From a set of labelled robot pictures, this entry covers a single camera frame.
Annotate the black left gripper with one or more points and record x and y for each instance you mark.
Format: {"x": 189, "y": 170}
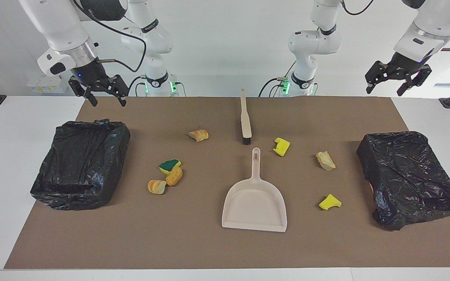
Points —
{"x": 404, "y": 67}

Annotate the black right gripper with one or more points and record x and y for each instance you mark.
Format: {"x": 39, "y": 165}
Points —
{"x": 94, "y": 76}

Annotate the yellow and green sponge piece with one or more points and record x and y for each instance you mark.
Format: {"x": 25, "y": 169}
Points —
{"x": 283, "y": 147}
{"x": 169, "y": 166}
{"x": 329, "y": 203}

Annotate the toy croissant piece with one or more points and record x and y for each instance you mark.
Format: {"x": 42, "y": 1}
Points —
{"x": 199, "y": 135}

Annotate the pale crusty toy bread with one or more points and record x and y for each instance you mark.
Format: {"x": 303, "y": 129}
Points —
{"x": 325, "y": 161}

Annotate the striped toy bread piece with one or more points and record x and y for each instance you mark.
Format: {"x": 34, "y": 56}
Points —
{"x": 156, "y": 187}

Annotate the beige hand brush black bristles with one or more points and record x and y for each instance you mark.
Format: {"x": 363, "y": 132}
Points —
{"x": 245, "y": 121}

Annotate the beige plastic dustpan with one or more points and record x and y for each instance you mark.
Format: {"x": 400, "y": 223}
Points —
{"x": 254, "y": 207}

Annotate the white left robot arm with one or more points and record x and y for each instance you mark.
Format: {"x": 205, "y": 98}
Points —
{"x": 315, "y": 43}

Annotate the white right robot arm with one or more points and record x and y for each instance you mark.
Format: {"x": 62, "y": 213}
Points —
{"x": 65, "y": 31}

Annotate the black bag lined bin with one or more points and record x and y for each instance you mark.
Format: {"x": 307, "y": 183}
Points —
{"x": 80, "y": 164}
{"x": 408, "y": 179}

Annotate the white background box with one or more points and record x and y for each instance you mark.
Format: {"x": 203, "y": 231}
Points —
{"x": 45, "y": 86}

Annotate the brown table mat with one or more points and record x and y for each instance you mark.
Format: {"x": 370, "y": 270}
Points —
{"x": 209, "y": 246}

